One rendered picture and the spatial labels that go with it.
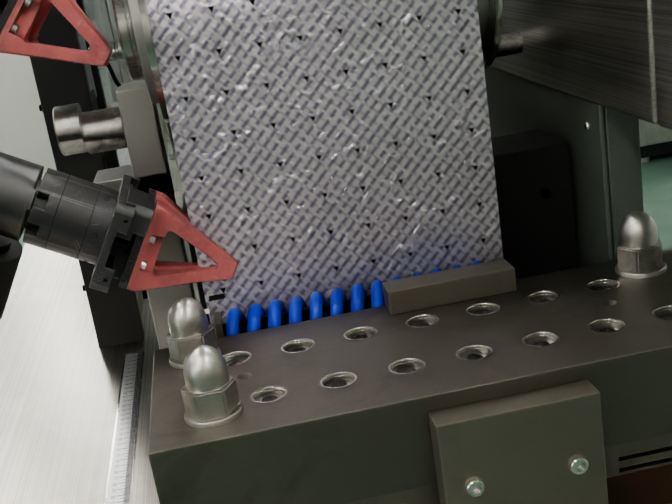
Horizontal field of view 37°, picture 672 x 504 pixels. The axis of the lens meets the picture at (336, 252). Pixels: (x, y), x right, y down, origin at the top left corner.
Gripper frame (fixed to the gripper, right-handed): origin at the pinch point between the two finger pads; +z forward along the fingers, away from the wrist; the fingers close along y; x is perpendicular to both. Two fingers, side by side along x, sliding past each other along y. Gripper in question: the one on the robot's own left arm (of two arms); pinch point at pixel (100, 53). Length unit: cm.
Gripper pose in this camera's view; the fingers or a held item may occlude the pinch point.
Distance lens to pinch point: 80.9
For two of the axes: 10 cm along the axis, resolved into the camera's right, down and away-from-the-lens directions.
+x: 4.9, -8.6, -1.4
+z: 8.7, 4.7, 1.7
